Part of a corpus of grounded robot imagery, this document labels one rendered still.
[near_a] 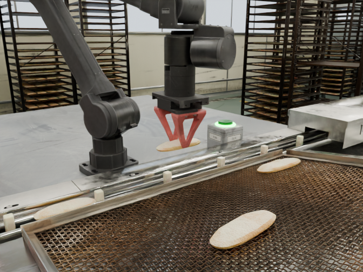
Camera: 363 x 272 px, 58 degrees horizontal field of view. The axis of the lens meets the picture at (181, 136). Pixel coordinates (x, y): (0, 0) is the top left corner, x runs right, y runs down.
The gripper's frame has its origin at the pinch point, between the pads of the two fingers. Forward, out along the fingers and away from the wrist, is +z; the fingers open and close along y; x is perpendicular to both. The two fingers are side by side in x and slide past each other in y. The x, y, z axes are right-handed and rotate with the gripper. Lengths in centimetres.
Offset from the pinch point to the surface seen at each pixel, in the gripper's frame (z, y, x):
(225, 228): -0.5, -28.0, 13.7
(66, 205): 6.8, -0.3, 22.6
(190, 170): 7.8, 1.3, -4.0
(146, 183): 7.8, 1.1, 6.9
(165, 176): 6.4, -0.7, 3.7
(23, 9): -47, 440, -61
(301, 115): 2.1, 4.4, -45.2
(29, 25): -27, 439, -65
